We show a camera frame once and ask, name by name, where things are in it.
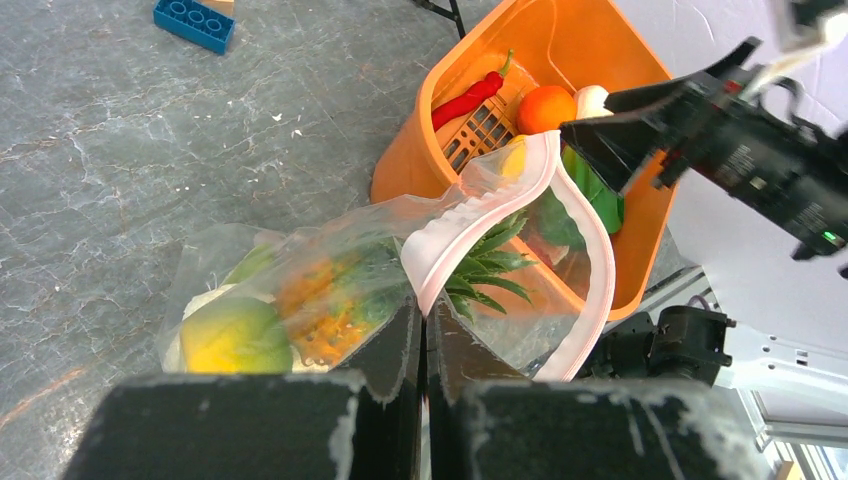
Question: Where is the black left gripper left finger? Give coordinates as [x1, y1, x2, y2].
[65, 297, 423, 479]

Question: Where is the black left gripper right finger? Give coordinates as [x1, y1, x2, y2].
[426, 301, 769, 479]

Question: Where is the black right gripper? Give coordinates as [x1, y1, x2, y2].
[559, 36, 847, 261]

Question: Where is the toy orange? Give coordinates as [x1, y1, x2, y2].
[516, 85, 577, 135]

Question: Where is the toy pineapple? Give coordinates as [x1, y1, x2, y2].
[275, 212, 533, 372]

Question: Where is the toy lemon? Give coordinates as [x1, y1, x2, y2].
[179, 297, 293, 374]

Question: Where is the clear pink-dotted zip bag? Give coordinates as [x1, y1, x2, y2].
[156, 131, 615, 381]

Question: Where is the yellow toy banana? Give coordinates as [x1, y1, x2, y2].
[500, 135, 526, 178]

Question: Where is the toy bok choy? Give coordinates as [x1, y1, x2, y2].
[562, 85, 625, 235]

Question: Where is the orange plastic bin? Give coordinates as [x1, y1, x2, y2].
[370, 1, 676, 322]

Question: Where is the red toy chili pepper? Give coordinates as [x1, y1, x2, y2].
[431, 49, 514, 132]

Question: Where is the tan plastic toy crate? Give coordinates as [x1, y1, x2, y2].
[436, 94, 521, 173]

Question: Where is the small wooden cube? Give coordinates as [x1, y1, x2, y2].
[201, 0, 235, 17]

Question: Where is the blue lego brick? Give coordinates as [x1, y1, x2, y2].
[152, 0, 236, 55]

